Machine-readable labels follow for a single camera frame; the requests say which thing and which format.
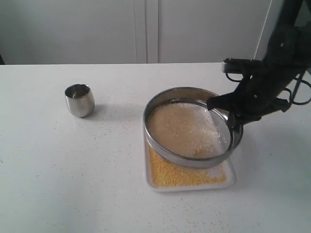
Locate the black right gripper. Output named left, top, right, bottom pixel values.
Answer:
left=207, top=74, right=289, bottom=129

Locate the round stainless steel sieve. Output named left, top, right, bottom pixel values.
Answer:
left=142, top=87, right=244, bottom=169

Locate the stainless steel cup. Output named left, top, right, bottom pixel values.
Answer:
left=65, top=83, right=95, bottom=117

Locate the rice and millet grain mix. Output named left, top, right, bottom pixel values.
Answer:
left=147, top=103, right=231, bottom=158

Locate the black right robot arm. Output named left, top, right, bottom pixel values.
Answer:
left=207, top=14, right=311, bottom=129

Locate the yellow millet in tray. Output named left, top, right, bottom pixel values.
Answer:
left=149, top=148, right=227, bottom=188

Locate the white square tray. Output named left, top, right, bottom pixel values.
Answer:
left=141, top=116, right=237, bottom=193

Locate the white cabinet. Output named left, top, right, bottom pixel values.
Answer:
left=0, top=0, right=283, bottom=65

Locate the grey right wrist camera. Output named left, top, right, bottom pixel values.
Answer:
left=222, top=58, right=261, bottom=74

